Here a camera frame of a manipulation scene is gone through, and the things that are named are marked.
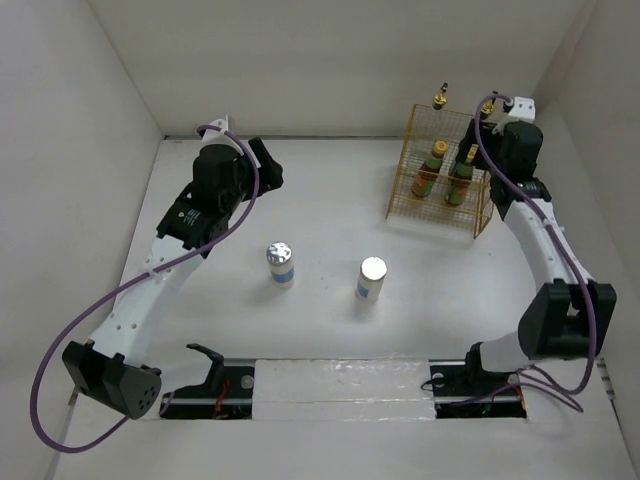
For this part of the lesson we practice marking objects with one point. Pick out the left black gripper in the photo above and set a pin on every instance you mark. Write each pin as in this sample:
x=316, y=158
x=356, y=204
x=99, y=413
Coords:
x=270, y=171

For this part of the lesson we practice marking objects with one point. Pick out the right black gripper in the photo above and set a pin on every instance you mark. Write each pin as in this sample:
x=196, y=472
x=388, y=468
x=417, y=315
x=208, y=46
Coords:
x=486, y=134

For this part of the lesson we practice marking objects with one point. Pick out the yellow wire rack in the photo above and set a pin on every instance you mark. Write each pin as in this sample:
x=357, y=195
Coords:
x=474, y=214

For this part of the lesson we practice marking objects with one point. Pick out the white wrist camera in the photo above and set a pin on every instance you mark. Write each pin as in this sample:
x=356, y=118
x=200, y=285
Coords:
x=216, y=128
x=516, y=109

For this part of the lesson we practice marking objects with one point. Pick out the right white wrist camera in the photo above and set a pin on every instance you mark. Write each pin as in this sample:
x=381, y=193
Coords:
x=516, y=109

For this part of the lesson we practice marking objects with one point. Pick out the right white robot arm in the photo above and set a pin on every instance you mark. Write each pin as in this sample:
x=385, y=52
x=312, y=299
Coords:
x=570, y=314

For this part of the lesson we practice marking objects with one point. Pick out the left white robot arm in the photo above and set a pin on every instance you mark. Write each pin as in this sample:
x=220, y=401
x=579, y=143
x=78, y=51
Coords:
x=111, y=366

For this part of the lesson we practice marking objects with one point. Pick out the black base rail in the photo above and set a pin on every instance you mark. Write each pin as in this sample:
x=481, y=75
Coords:
x=349, y=390

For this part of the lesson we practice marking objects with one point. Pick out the clear glass oil bottle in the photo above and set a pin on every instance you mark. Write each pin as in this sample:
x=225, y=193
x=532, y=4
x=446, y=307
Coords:
x=440, y=100

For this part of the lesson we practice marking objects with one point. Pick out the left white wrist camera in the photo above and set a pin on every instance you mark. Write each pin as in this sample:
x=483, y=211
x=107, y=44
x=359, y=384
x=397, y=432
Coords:
x=216, y=128

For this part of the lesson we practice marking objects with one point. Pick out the dark liquid glass bottle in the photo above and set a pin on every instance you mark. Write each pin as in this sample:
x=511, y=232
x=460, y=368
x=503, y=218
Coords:
x=488, y=107

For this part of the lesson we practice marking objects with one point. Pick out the silver lid shaker jar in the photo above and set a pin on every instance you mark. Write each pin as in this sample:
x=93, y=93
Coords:
x=281, y=265
x=373, y=271

